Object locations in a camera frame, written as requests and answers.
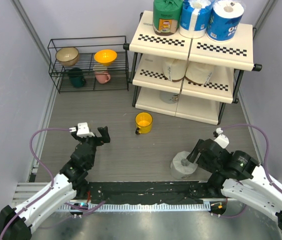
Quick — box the black wire rack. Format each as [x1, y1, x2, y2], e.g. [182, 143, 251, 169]
[47, 35, 130, 93]

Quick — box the green paper towel roll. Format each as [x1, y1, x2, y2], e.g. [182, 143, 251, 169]
[152, 0, 183, 36]

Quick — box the pink mug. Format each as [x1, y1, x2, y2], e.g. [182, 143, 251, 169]
[93, 64, 111, 84]

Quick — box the orange bowl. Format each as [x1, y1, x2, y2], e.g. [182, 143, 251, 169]
[94, 49, 118, 66]

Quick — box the grey roll front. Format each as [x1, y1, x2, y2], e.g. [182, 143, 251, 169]
[170, 151, 198, 180]

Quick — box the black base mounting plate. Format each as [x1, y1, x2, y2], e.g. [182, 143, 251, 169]
[80, 180, 225, 205]

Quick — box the yellow mug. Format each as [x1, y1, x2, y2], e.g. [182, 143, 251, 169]
[135, 112, 153, 135]

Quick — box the blue striped plastic-wrapped roll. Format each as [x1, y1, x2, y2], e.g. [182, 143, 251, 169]
[179, 0, 215, 39]

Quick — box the cream three-tier shelf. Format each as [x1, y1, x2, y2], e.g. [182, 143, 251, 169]
[123, 10, 262, 125]

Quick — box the cream roll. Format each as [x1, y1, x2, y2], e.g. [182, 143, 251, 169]
[162, 58, 188, 82]
[185, 61, 215, 85]

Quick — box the dark green mug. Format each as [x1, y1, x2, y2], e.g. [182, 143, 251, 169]
[67, 67, 86, 88]

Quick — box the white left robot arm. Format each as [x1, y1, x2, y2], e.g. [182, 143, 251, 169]
[0, 122, 111, 240]

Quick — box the cream roll front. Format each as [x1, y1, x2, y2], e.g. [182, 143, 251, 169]
[185, 61, 215, 85]

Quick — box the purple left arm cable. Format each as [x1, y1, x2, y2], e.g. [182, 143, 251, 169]
[0, 127, 107, 240]

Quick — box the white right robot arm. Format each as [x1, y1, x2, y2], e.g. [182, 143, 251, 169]
[186, 135, 282, 230]

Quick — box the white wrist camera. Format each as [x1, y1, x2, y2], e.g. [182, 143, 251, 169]
[213, 127, 230, 149]
[69, 122, 95, 138]

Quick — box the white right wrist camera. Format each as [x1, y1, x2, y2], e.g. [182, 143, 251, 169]
[213, 127, 230, 149]

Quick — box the beige ceramic bowl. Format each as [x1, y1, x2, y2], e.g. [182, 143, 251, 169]
[55, 47, 80, 67]

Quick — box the white roll blue base wrap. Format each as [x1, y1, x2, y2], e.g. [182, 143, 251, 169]
[206, 0, 245, 42]

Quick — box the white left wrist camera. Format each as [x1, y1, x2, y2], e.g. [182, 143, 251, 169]
[69, 122, 95, 138]

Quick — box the grey roll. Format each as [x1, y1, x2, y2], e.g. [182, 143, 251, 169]
[159, 91, 179, 104]
[170, 151, 198, 180]

